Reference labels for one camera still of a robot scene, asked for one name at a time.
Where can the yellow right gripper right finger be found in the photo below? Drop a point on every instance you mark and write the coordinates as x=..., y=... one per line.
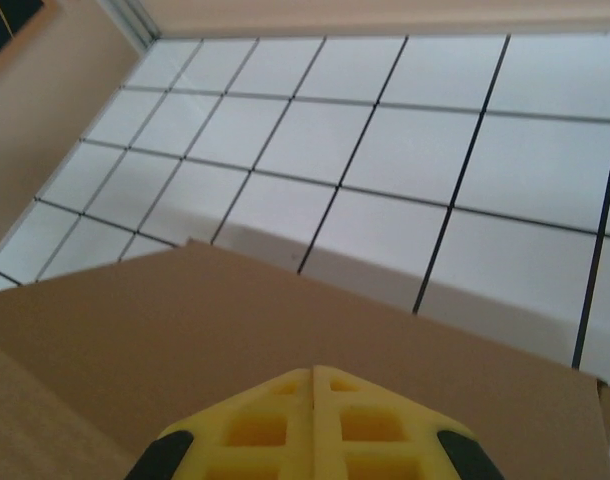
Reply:
x=375, y=435

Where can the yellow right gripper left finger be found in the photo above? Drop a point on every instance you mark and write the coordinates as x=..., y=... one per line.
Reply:
x=255, y=430

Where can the brown cardboard box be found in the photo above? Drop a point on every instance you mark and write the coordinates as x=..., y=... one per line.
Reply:
x=185, y=325

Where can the aluminium corner post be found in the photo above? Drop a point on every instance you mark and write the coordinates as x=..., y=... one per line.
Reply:
x=140, y=22

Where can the dark wall panel gold lines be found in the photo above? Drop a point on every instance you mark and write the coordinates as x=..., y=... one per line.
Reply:
x=10, y=25

